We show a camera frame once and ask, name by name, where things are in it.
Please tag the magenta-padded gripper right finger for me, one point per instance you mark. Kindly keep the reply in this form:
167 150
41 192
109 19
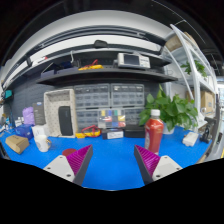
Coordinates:
156 166

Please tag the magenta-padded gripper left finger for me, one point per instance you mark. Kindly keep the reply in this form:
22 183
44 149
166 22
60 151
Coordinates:
71 165

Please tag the red drink bottle white cap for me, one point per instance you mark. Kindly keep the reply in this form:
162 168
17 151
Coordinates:
154 133

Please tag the yellow multimeter with red leads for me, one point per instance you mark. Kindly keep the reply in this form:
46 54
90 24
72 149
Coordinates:
91 67
88 132

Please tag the white mug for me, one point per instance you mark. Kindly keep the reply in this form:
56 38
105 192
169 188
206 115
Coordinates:
41 143

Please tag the black flat case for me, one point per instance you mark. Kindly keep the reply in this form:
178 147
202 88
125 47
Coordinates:
134 132

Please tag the white adapter block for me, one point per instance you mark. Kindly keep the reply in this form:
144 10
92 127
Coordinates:
190 139

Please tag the black rectangular pad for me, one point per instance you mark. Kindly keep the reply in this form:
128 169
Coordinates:
65 120

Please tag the grey small-parts drawer cabinet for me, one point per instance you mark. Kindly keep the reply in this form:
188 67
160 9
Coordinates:
92 96
127 95
132 115
86 118

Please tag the black box with white label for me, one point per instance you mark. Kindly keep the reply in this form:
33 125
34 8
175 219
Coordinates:
113 134

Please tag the blue box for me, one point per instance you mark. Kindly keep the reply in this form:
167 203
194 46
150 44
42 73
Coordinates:
24 131

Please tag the brown cardboard box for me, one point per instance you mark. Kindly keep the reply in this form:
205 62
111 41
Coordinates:
16 144

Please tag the green potted plant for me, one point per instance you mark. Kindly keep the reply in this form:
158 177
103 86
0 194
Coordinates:
173 110

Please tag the dark grey upright box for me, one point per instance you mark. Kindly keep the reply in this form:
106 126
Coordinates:
39 114

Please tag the clear compartment box coloured parts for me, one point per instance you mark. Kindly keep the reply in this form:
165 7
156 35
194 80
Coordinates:
111 118

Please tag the cream dotted storage tray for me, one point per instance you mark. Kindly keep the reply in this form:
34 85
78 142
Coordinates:
51 106

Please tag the teal plastic object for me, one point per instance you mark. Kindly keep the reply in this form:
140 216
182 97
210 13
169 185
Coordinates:
8 94

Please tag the black workbench shelf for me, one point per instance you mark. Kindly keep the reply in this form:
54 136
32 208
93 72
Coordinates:
106 76

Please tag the white shelf unit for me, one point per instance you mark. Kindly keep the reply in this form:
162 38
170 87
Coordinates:
195 76

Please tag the grey oscilloscope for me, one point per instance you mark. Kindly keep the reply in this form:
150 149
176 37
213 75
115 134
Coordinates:
133 60

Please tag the black rounded device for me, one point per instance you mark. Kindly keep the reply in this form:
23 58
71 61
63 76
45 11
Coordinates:
100 44

